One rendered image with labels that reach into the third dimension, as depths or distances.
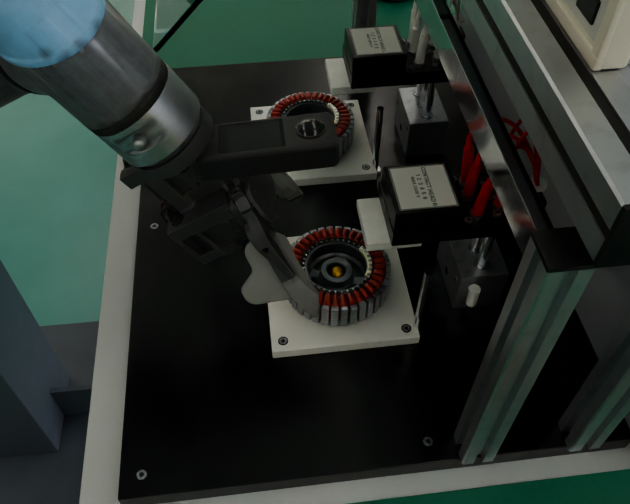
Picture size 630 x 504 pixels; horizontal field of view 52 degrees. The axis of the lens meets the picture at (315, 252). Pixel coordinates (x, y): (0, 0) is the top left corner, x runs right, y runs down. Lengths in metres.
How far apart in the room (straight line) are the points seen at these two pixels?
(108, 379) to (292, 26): 0.68
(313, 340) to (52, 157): 1.60
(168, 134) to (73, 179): 1.58
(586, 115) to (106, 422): 0.51
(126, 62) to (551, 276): 0.31
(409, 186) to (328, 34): 0.56
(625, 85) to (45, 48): 0.35
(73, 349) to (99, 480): 1.01
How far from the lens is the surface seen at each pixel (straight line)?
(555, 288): 0.41
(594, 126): 0.39
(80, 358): 1.63
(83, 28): 0.46
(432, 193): 0.60
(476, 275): 0.67
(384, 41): 0.79
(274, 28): 1.14
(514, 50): 0.46
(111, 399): 0.69
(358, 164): 0.83
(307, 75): 0.99
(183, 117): 0.50
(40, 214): 1.99
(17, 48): 0.46
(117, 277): 0.78
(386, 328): 0.67
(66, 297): 1.77
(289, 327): 0.67
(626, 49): 0.43
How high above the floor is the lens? 1.34
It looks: 50 degrees down
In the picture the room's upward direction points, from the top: straight up
